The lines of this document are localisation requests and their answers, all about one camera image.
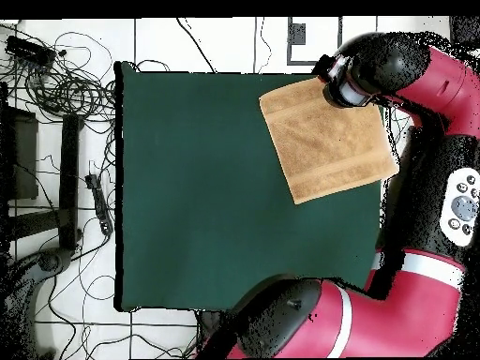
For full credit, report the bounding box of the tan terry towel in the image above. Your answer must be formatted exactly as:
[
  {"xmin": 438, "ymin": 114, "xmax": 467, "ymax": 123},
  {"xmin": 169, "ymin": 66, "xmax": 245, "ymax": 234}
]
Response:
[{"xmin": 258, "ymin": 76, "xmax": 400, "ymax": 206}]

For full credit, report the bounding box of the dark flat panel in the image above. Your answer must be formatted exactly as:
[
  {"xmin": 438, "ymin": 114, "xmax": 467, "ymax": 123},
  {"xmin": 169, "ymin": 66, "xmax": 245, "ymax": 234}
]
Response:
[{"xmin": 0, "ymin": 106, "xmax": 39, "ymax": 202}]

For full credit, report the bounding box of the black corner box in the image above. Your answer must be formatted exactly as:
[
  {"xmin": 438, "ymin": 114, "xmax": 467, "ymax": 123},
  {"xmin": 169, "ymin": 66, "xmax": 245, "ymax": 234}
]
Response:
[{"xmin": 448, "ymin": 15, "xmax": 480, "ymax": 50}]

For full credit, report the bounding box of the dark green table cloth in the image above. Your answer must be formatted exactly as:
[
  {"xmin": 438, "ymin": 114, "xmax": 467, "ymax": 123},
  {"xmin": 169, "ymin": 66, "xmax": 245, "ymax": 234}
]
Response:
[{"xmin": 113, "ymin": 60, "xmax": 387, "ymax": 314}]

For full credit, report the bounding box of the black power strip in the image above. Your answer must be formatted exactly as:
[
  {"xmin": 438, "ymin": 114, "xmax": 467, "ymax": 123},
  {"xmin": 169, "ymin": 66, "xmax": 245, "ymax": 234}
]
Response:
[{"xmin": 83, "ymin": 172, "xmax": 114, "ymax": 236}]

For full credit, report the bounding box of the black stand bar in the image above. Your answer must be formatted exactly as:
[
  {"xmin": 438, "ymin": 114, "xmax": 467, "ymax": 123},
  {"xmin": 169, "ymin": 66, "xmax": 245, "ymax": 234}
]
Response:
[{"xmin": 58, "ymin": 113, "xmax": 82, "ymax": 251}]

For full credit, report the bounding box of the black electronics box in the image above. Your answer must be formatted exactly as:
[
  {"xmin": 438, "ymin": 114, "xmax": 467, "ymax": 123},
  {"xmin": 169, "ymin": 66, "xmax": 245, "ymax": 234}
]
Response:
[{"xmin": 5, "ymin": 34, "xmax": 57, "ymax": 68}]

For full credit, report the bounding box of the grey rounded base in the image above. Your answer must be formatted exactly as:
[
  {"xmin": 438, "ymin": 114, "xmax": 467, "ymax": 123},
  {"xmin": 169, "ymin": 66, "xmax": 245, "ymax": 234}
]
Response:
[{"xmin": 0, "ymin": 247, "xmax": 72, "ymax": 360}]

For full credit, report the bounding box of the grey square frame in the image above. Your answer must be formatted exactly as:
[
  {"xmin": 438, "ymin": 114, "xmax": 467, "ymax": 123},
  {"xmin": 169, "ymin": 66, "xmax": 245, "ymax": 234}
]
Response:
[{"xmin": 286, "ymin": 16, "xmax": 343, "ymax": 68}]

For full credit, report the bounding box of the long black cable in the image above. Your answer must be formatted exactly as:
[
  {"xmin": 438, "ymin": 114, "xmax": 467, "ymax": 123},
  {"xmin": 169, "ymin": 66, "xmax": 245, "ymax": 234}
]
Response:
[{"xmin": 175, "ymin": 17, "xmax": 217, "ymax": 73}]

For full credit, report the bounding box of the tangle of black cables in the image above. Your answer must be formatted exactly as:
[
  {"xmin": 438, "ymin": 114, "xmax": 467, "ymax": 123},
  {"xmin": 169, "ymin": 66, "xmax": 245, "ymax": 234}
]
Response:
[{"xmin": 0, "ymin": 22, "xmax": 117, "ymax": 125}]

